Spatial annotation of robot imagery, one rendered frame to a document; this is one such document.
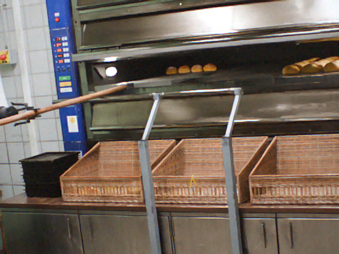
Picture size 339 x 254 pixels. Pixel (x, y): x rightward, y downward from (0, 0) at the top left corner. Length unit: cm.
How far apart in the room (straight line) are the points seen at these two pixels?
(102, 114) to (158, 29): 69
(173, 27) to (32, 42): 105
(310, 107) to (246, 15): 64
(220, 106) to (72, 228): 112
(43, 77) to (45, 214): 100
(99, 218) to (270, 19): 148
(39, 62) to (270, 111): 163
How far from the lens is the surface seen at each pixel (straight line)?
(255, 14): 424
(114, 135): 474
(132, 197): 418
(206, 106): 442
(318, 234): 374
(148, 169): 396
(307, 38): 399
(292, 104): 422
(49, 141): 504
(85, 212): 432
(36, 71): 502
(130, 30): 459
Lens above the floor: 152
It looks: 8 degrees down
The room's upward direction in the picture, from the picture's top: 6 degrees counter-clockwise
